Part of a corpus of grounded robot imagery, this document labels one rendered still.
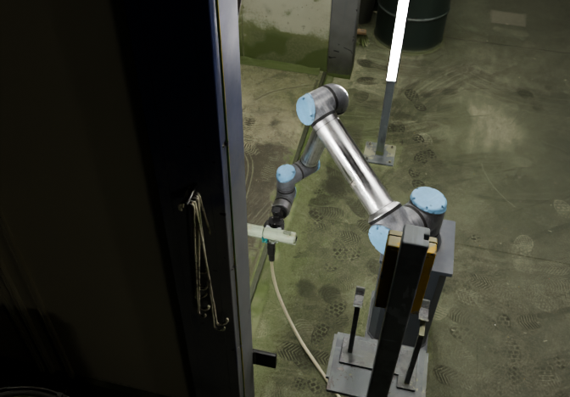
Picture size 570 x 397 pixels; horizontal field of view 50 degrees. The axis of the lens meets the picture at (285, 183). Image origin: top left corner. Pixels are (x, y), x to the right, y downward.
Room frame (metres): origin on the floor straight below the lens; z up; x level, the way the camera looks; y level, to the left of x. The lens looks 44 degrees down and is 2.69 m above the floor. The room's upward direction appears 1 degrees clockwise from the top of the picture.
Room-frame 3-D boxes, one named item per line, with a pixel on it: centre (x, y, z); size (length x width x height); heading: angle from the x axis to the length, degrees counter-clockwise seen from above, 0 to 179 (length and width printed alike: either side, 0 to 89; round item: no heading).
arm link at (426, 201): (1.75, -0.58, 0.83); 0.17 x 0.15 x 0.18; 131
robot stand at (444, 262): (1.76, -0.59, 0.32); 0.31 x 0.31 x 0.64; 78
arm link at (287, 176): (2.17, -0.01, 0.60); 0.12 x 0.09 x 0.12; 131
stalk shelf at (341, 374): (1.06, -0.32, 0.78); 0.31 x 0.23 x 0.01; 78
